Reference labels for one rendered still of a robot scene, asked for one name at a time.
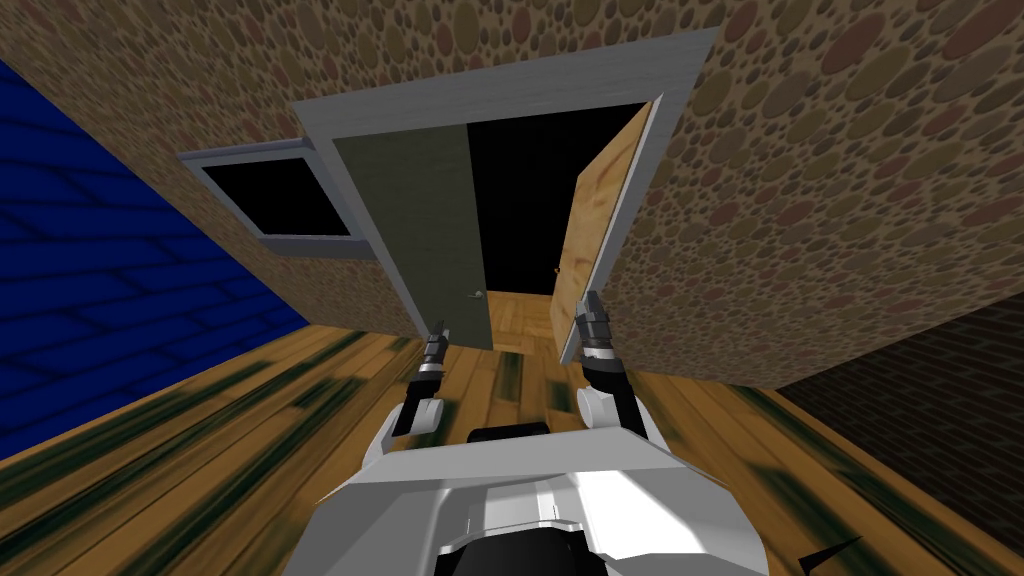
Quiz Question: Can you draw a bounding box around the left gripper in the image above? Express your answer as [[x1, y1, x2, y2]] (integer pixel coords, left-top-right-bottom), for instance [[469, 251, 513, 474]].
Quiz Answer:
[[421, 321, 452, 371]]

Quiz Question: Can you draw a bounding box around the light wooden door leaf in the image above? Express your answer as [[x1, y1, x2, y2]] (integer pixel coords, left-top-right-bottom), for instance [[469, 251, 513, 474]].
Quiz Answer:
[[548, 94, 665, 367]]

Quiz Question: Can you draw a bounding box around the olive grey door leaf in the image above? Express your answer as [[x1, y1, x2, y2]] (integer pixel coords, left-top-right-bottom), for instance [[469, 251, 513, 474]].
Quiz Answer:
[[331, 123, 495, 352]]

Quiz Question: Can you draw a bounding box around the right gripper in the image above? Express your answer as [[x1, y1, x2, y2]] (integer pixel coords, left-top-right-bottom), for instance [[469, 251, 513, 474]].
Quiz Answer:
[[575, 289, 615, 355]]

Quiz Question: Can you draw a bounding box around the grey framed window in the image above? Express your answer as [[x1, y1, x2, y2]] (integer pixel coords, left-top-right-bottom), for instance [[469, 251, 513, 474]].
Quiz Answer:
[[177, 138, 379, 261]]

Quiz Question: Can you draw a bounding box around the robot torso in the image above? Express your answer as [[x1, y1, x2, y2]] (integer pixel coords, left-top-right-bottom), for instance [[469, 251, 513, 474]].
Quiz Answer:
[[283, 424, 771, 576]]

